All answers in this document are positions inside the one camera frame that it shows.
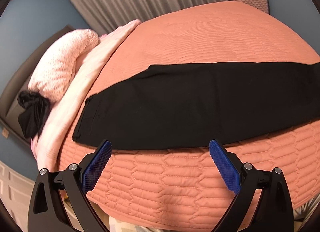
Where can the pink dotted pillow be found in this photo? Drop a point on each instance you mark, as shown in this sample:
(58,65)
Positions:
(56,68)

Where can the light pink folded blanket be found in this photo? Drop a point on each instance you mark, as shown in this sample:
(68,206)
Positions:
(46,146)

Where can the dark grey bed headboard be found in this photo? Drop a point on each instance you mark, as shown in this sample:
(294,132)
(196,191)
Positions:
(10,109)

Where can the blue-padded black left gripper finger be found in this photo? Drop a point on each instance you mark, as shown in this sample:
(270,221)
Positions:
(46,209)

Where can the black crumpled garment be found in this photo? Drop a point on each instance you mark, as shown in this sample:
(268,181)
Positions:
(35,114)

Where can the salmon quilted bedspread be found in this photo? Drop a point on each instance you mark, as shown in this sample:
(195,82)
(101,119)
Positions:
(181,189)

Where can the black pants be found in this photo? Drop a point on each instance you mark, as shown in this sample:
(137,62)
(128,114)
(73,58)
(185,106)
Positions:
(188,105)

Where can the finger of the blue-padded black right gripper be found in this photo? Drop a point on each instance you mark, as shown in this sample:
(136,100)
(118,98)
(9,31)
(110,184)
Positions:
(274,210)

